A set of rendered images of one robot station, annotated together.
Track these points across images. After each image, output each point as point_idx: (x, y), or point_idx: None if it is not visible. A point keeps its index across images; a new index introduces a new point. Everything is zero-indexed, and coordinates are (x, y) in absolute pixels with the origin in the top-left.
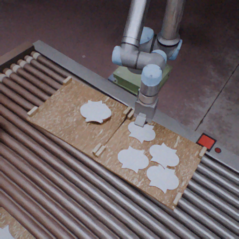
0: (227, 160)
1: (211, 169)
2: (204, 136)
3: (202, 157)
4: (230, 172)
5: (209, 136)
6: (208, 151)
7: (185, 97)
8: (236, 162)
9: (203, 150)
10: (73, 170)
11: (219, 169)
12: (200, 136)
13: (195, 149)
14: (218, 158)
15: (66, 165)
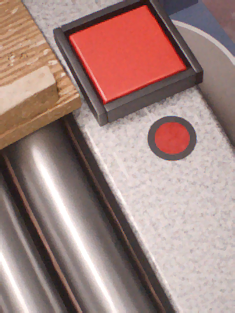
0: (179, 232)
1: (17, 239)
2: (145, 15)
3: (28, 137)
4: (133, 310)
5: (170, 27)
6: (94, 114)
7: None
8: (231, 269)
9: (22, 87)
10: None
11: (74, 264)
12: (117, 5)
13: (9, 68)
14: (134, 189)
15: None
